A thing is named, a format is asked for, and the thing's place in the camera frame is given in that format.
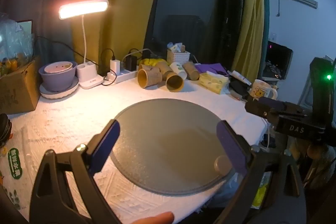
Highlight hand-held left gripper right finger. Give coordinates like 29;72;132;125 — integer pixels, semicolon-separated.
210;120;307;224

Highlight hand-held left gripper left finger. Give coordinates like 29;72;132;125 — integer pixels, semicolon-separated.
29;119;124;224

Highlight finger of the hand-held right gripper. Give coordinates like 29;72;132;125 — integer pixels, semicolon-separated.
245;101;281;123
259;97;308;116

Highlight person's right forearm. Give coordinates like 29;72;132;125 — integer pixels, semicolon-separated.
290;140;336;189

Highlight wide brown paper cup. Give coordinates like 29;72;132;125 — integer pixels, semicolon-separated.
138;67;163;88

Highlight white paper cup green print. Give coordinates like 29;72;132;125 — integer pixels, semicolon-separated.
169;62;187;80

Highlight person's right hand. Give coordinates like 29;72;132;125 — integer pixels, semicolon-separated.
306;141;332;162

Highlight person's left hand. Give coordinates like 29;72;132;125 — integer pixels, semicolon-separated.
126;211;175;224

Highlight white mug yellow bear print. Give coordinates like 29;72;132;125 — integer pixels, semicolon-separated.
248;79;278;100

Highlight small grey round object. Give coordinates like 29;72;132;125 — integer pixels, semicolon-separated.
214;156;233;174

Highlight black wallet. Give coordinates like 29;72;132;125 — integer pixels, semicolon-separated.
229;80;250;99

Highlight white tube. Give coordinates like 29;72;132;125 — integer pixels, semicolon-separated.
227;70;252;84

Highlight dark monitor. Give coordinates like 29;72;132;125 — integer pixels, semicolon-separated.
262;41;294;81

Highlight white textured tablecloth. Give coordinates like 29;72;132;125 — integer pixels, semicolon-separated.
0;74;268;224

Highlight yellow tissue pack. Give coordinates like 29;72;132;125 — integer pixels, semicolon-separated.
199;71;229;94

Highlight yellow packet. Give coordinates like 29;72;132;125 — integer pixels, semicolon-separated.
252;172;272;210

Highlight purple cloth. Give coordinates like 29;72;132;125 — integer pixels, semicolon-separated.
196;63;229;75

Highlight round grey mat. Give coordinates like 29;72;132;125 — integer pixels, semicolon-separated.
110;98;248;195

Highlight white power strip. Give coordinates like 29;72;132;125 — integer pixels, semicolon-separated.
106;69;139;84

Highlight white round plate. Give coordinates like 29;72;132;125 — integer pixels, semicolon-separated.
39;76;80;99

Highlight purple bowl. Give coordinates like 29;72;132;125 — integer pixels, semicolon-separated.
38;61;78;93

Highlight white charger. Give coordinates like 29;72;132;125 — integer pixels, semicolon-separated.
110;59;121;73

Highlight black charger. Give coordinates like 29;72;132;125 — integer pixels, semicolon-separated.
125;56;137;71

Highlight small white bowl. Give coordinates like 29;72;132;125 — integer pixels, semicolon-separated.
44;62;73;74

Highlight white woven basket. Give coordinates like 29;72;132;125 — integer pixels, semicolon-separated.
167;49;190;64

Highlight yellow cloth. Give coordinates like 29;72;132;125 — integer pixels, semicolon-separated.
143;57;168;67

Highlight teal curtain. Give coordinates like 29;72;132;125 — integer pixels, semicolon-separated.
259;0;271;75

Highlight black round object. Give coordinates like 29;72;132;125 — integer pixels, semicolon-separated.
0;113;12;147

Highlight cardboard box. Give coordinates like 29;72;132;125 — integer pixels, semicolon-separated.
0;56;41;114

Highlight packets in basket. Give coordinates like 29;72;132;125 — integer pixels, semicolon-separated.
168;42;186;53

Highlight clear plastic bag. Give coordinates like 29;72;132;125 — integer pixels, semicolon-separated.
0;13;35;77

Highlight white desk lamp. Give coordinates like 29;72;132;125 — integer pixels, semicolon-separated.
58;0;109;89

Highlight white cable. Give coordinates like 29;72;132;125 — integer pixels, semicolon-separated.
259;123;272;152

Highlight black cable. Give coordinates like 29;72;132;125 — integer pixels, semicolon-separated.
35;36;116;86

